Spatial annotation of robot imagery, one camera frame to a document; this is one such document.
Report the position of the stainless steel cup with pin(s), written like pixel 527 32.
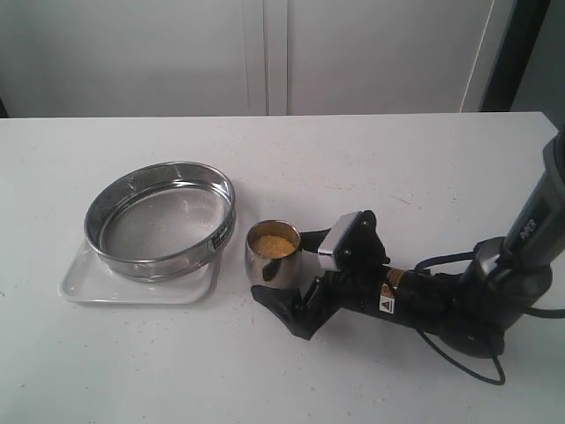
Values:
pixel 279 273

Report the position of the yellow millet grains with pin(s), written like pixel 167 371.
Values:
pixel 272 246

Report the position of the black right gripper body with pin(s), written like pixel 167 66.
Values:
pixel 357 287

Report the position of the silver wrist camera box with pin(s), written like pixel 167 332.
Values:
pixel 332 247

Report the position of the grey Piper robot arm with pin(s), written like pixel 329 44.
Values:
pixel 467 300

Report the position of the white rectangular tray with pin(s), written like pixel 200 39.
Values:
pixel 90 281

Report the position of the round steel mesh sieve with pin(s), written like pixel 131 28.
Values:
pixel 162 221

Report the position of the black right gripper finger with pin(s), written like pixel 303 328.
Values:
pixel 310 241
pixel 285 304

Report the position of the white cabinet doors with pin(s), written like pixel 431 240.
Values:
pixel 247 58

